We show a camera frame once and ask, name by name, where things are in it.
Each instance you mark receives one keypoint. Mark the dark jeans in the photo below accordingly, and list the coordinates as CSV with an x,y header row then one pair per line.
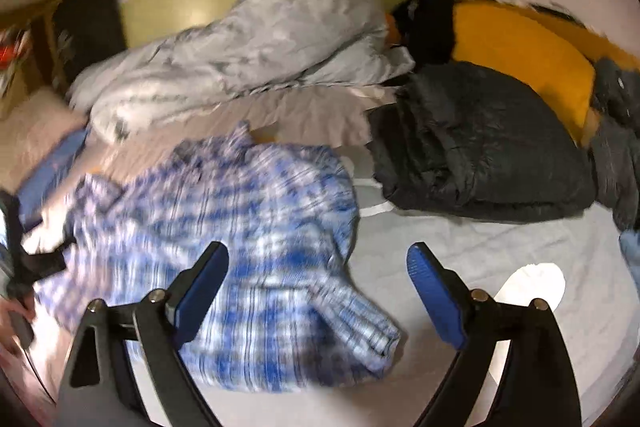
x,y
615,147

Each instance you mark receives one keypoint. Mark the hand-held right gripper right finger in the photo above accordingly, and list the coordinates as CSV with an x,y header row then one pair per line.
x,y
435,292

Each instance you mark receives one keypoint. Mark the white sock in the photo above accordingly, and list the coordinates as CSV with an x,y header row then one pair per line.
x,y
535,282

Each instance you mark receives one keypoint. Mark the cluttered wooden shelf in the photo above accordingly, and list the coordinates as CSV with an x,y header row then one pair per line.
x,y
15,67

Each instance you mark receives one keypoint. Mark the black down jacket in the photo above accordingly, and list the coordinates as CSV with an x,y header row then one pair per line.
x,y
475,157

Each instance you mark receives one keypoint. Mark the blue pillow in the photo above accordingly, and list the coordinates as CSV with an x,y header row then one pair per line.
x,y
55,167

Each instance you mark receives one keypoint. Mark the light blue cloth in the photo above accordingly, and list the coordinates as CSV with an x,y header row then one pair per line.
x,y
631,252

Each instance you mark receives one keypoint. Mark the light grey duvet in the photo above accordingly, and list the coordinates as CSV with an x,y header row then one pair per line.
x,y
250,42

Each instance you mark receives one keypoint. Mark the black bag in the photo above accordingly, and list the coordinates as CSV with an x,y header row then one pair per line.
x,y
425,32

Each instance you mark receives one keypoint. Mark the blue plaid shirt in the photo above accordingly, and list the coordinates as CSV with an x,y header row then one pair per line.
x,y
260,217

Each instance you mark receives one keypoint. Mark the grey heart print bed sheet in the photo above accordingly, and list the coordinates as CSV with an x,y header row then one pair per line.
x,y
500,242

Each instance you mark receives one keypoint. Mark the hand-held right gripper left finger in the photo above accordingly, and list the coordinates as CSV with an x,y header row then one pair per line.
x,y
205,292

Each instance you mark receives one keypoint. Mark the person's left hand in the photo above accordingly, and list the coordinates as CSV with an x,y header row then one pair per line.
x,y
10,332

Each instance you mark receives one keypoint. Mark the beige pillow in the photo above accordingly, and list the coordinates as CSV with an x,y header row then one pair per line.
x,y
35,132

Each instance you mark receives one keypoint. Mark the yellow cushion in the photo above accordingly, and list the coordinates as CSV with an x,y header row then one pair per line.
x,y
520,52

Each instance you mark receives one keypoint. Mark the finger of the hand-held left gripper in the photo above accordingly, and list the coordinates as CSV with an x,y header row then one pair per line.
x,y
47,262

